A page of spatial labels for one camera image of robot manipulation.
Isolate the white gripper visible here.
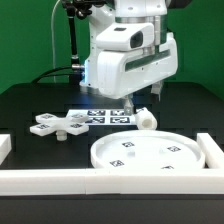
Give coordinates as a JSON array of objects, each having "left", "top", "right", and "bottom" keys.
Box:
[{"left": 97, "top": 32, "right": 178, "bottom": 116}]

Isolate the white round table top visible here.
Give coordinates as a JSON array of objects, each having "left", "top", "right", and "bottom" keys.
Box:
[{"left": 90, "top": 130, "right": 205, "bottom": 170}]

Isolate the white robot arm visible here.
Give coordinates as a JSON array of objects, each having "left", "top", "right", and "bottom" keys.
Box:
[{"left": 80, "top": 0, "right": 192, "bottom": 115}]

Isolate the white fiducial marker sheet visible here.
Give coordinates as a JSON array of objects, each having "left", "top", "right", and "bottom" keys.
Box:
[{"left": 67, "top": 109, "right": 136, "bottom": 125}]

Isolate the white front fence bar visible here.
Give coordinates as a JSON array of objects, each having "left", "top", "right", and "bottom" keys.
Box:
[{"left": 0, "top": 169, "right": 224, "bottom": 196}]

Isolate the white fence bar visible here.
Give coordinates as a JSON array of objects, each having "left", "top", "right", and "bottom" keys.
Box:
[
  {"left": 197, "top": 133, "right": 224, "bottom": 169},
  {"left": 0, "top": 169, "right": 224, "bottom": 196},
  {"left": 0, "top": 134, "right": 12, "bottom": 165}
]

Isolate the white right fence bar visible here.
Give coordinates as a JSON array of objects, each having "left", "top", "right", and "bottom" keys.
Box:
[{"left": 197, "top": 133, "right": 224, "bottom": 169}]

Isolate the white cross-shaped table base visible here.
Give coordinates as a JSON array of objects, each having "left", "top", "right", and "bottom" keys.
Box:
[{"left": 30, "top": 113, "right": 89, "bottom": 141}]

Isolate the white left fence bar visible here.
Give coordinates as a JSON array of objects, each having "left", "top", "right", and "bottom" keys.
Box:
[{"left": 0, "top": 134, "right": 12, "bottom": 165}]

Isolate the black cable bundle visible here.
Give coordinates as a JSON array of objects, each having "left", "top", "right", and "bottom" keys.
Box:
[{"left": 31, "top": 63, "right": 86, "bottom": 84}]

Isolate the white thin cable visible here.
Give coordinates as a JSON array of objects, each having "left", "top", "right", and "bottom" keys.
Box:
[{"left": 50, "top": 0, "right": 63, "bottom": 84}]

